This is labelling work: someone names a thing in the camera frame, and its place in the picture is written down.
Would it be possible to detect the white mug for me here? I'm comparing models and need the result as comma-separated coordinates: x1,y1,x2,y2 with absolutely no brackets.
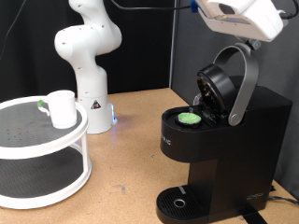
36,90,78,130

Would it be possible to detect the black camera cable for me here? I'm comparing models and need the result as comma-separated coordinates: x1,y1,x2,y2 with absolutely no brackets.
0,0,299,60

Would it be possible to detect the green-topped coffee pod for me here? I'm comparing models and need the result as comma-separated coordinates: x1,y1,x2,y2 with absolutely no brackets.
177,111,203,124

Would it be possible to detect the black drip tray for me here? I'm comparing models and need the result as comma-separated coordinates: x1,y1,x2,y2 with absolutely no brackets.
155,185,207,224

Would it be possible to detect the black backdrop curtain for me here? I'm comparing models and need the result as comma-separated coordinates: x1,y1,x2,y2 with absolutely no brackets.
0,0,176,104

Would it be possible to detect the black Keurig coffee machine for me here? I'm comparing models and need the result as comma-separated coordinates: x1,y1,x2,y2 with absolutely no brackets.
155,75,293,224

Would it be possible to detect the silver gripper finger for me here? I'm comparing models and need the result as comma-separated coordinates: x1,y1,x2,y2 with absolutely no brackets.
248,37,263,51

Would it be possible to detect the braided machine power cable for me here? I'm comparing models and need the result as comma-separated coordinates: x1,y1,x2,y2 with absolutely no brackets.
268,195,299,206

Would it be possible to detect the grey partition panel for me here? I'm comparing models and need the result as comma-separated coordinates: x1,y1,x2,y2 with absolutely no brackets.
169,0,299,200

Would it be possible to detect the Keurig lid with silver handle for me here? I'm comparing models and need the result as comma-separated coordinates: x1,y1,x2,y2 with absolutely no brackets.
195,42,260,127

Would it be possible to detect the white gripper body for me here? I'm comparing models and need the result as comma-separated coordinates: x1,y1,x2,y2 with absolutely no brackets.
198,6,285,43

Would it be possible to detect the white two-tier turntable shelf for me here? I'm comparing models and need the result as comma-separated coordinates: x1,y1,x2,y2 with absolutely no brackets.
0,95,93,210

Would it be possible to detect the black tape strip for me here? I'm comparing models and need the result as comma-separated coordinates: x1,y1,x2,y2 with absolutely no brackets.
239,211,269,224

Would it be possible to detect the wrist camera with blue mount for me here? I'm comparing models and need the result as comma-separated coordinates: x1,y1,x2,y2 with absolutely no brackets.
190,0,200,14

